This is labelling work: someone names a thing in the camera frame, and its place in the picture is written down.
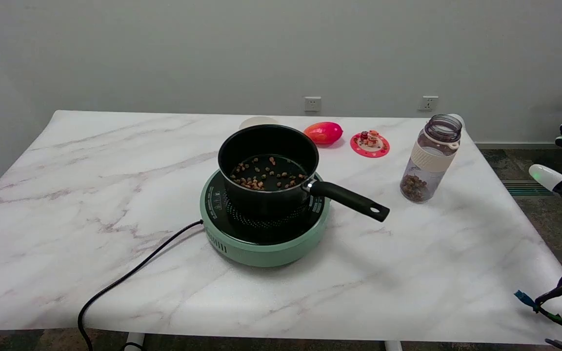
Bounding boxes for clear bottle with white sleeve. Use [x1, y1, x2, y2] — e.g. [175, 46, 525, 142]
[400, 114, 465, 203]

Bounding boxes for floor vent grille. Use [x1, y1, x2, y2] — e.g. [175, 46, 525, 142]
[502, 180, 556, 197]

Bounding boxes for pink round toy plate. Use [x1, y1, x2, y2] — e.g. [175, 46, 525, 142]
[350, 132, 390, 158]

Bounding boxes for red toy mango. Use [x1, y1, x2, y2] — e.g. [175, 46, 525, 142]
[303, 121, 344, 145]

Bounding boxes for brown nut pieces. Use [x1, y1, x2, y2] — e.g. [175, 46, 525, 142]
[230, 156, 309, 191]

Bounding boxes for green round induction cooker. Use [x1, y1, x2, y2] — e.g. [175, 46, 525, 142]
[200, 169, 331, 268]

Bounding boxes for white bowl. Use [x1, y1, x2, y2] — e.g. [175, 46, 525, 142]
[239, 116, 280, 131]

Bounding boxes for black cable with blue connector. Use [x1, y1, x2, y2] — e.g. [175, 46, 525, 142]
[514, 270, 562, 335]

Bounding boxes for black saucepan with handle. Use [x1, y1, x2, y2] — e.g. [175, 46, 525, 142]
[218, 124, 390, 223]

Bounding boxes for black power cable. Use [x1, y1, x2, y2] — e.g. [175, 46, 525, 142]
[77, 219, 205, 351]

